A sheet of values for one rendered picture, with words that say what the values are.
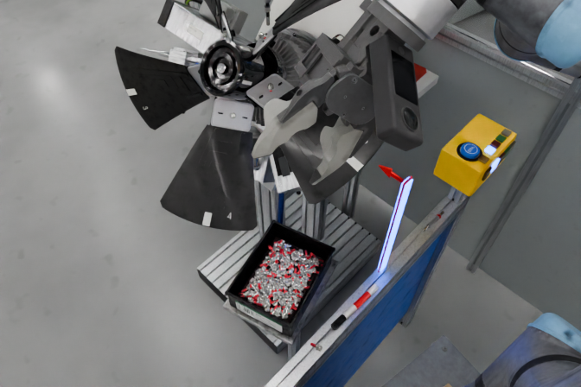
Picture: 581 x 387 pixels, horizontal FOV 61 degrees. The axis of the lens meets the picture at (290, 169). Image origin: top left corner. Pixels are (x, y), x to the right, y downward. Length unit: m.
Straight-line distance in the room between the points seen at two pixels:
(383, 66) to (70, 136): 2.43
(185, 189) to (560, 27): 0.84
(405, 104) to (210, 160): 0.68
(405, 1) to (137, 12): 3.15
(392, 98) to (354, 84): 0.06
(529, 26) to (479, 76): 1.11
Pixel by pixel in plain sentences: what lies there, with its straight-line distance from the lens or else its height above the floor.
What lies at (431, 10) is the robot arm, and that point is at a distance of 0.52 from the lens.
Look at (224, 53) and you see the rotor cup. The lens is 1.06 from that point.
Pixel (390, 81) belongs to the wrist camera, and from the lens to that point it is 0.49.
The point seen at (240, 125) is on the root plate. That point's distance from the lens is 1.11.
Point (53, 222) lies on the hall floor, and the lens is 2.49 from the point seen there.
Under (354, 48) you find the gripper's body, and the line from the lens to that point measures 0.56.
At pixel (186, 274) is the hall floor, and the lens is 2.16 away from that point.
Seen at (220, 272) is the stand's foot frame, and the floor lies 0.08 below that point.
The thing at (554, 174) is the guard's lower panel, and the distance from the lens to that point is 1.71.
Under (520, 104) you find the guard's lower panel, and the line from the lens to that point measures 1.62.
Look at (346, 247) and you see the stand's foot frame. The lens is 2.10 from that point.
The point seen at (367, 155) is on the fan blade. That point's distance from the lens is 0.96.
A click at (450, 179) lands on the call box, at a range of 1.18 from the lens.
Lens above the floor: 1.88
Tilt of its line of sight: 51 degrees down
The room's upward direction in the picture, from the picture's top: straight up
